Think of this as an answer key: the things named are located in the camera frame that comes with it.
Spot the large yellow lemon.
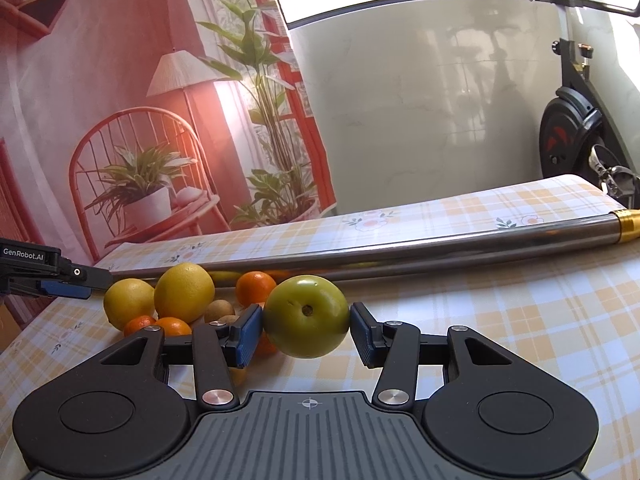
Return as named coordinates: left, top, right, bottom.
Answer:
left=103, top=278, right=155, bottom=330
left=154, top=262, right=215, bottom=324

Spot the brown kiwi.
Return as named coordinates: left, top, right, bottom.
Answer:
left=218, top=314, right=239, bottom=325
left=203, top=299, right=235, bottom=323

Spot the orange mandarin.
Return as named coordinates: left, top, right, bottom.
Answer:
left=255, top=332, right=279, bottom=359
left=235, top=271, right=277, bottom=308
left=154, top=316, right=192, bottom=337
left=122, top=315, right=156, bottom=337

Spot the green apple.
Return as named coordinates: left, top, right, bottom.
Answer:
left=262, top=275, right=350, bottom=359

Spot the yellow-green pear fruit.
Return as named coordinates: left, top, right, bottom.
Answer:
left=229, top=367, right=247, bottom=388

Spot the checkered floral tablecloth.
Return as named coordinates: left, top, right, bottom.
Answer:
left=1, top=176, right=639, bottom=479

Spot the printed room backdrop banner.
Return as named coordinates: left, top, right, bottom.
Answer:
left=1, top=0, right=336, bottom=263

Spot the long metal pole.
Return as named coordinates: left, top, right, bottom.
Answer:
left=106, top=209, right=640, bottom=283

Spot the black exercise bike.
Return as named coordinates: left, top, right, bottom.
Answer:
left=533, top=0, right=639, bottom=209

